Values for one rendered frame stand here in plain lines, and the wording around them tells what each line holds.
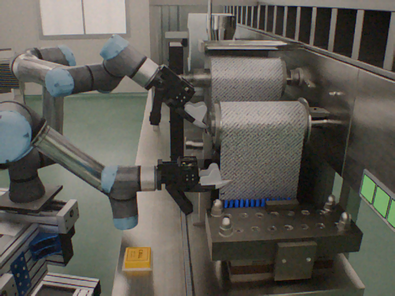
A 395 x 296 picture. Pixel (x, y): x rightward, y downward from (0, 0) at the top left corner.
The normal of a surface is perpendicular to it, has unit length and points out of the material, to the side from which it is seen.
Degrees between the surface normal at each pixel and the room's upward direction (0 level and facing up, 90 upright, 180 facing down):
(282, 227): 0
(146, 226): 0
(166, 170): 90
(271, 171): 90
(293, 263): 90
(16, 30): 90
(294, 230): 0
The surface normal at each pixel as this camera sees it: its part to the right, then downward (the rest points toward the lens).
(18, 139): 0.43, 0.26
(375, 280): 0.00, -0.93
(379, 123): -1.00, 0.02
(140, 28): 0.08, 0.37
